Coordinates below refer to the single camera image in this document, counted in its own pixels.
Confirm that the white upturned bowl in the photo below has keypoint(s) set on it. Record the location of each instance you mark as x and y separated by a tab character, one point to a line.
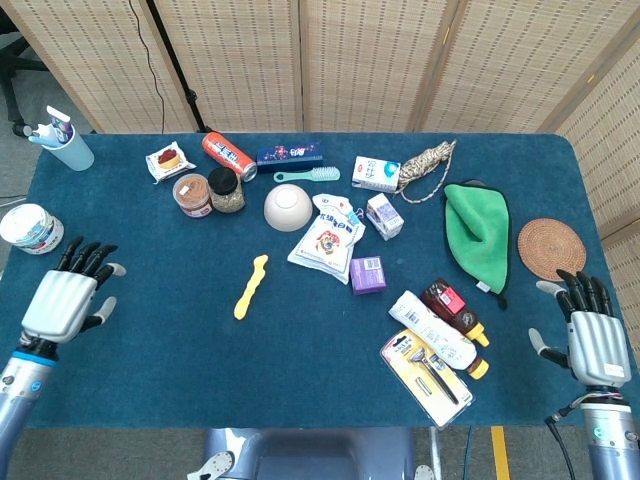
287	207

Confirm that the teal hair brush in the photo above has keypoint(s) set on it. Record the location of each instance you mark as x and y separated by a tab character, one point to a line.
325	174

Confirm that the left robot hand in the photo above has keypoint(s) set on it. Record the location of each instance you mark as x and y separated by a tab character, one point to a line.
60	300

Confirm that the light blue toothbrush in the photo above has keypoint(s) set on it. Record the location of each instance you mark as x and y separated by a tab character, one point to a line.
42	134

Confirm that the white printed powder bag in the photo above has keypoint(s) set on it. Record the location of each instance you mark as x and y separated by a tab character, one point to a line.
325	245

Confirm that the black-lid glass seed jar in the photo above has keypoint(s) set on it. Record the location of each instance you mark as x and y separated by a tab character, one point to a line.
225	187

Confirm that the purple soap box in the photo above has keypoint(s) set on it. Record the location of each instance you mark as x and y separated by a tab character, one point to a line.
369	275

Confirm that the green microfiber cloth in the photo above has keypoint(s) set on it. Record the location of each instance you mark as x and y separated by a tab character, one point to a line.
480	235

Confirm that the white-wrapped yellow-cap bottle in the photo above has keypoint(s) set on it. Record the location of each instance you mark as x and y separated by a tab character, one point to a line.
430	325

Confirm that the white blue milk carton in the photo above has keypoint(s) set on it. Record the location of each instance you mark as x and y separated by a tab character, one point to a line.
372	172

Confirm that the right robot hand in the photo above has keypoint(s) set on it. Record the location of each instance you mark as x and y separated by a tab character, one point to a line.
597	345

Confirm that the blue binder clip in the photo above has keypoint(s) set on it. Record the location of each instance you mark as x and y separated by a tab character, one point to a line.
356	217

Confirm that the light blue plastic cup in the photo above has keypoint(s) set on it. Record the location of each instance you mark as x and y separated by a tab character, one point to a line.
75	152

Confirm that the toothpaste tube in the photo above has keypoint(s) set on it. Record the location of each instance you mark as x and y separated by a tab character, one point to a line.
59	125

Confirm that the white round labelled tub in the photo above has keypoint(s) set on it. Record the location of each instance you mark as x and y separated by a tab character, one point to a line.
27	227

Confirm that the black tripod pole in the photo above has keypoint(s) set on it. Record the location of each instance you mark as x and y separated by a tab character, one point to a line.
172	55

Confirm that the dark blue table cover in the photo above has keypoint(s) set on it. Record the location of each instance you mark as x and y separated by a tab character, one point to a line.
300	360

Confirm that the dark blue long box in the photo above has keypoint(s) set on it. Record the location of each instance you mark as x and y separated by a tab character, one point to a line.
290	155

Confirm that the round woven coaster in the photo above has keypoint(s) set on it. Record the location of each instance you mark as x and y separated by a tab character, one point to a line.
550	247

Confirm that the yellow razor blister pack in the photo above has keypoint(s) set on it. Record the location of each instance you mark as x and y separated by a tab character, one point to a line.
425	380

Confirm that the bamboo folding screen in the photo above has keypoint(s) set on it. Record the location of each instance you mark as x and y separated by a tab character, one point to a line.
370	65

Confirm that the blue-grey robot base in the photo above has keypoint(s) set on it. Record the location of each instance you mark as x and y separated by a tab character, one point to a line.
310	455

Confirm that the orange soda can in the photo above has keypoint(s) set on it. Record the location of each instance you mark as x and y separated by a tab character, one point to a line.
227	152

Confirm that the wrapped red cake snack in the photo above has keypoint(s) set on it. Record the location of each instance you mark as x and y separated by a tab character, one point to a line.
167	160

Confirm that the small purple drink carton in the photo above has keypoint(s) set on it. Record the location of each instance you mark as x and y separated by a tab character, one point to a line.
384	215

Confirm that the black office chair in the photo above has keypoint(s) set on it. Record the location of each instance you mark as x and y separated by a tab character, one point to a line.
10	65

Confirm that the brown sauce bottle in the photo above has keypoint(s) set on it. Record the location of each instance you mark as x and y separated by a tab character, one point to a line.
450	302

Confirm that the clear tub brown paste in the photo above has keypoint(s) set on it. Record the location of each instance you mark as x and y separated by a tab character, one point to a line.
191	192

